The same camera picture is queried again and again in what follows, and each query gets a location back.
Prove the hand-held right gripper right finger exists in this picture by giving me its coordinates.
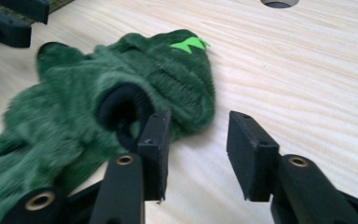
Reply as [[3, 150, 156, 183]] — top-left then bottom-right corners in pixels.
[[226, 110, 358, 224]]

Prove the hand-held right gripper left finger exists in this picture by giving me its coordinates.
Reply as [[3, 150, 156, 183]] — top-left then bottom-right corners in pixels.
[[89, 109, 172, 224]]

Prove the green woven basket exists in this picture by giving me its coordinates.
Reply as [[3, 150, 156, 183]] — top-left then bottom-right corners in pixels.
[[0, 0, 76, 52]]

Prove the green plush dinosaur pet costume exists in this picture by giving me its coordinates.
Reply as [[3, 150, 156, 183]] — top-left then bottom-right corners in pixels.
[[0, 28, 217, 224]]

